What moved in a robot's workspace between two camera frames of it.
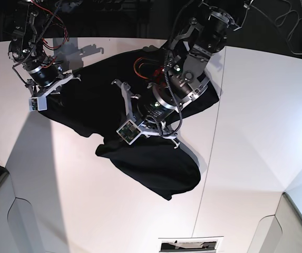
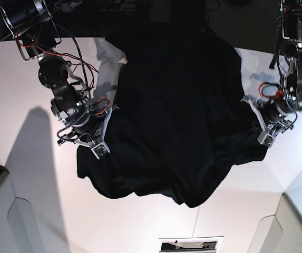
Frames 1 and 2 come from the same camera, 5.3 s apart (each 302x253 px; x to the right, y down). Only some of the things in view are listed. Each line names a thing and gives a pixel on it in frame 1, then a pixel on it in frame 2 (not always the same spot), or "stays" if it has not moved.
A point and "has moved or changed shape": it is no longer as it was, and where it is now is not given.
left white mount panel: x=9 y=224 stays
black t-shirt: x=145 y=148 has moved or changed shape
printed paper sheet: x=205 y=244 stays
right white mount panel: x=286 y=231 stays
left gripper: x=45 y=78 -> x=90 y=132
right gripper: x=156 y=116 -> x=276 y=120
